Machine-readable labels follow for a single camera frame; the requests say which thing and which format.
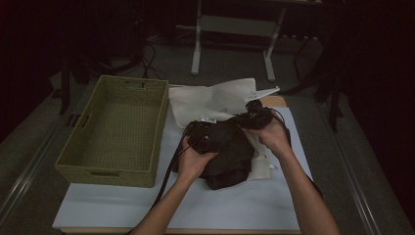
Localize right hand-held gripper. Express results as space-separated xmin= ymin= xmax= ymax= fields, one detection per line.
xmin=243 ymin=86 xmax=281 ymax=130

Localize black metal stand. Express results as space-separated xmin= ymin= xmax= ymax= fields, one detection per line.
xmin=278 ymin=28 xmax=346 ymax=133

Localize white metal table frame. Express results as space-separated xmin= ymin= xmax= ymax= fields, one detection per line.
xmin=190 ymin=0 xmax=289 ymax=82

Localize cream cloth bag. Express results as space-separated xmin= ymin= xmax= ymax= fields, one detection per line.
xmin=168 ymin=77 xmax=279 ymax=181

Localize person's left hand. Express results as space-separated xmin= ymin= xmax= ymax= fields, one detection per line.
xmin=175 ymin=136 xmax=219 ymax=184

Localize green woven basket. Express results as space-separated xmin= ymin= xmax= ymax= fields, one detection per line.
xmin=54 ymin=74 xmax=170 ymax=189

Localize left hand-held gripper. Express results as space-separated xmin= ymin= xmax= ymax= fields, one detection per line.
xmin=188 ymin=116 xmax=218 ymax=155

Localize black floor cables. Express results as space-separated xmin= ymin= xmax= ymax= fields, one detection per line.
xmin=130 ymin=40 xmax=165 ymax=81

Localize person's right hand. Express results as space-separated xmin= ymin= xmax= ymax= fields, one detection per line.
xmin=243 ymin=118 xmax=292 ymax=159

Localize white foam mat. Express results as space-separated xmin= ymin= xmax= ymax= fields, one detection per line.
xmin=52 ymin=101 xmax=313 ymax=231

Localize dark cloth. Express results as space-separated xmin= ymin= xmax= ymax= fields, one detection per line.
xmin=171 ymin=115 xmax=256 ymax=191

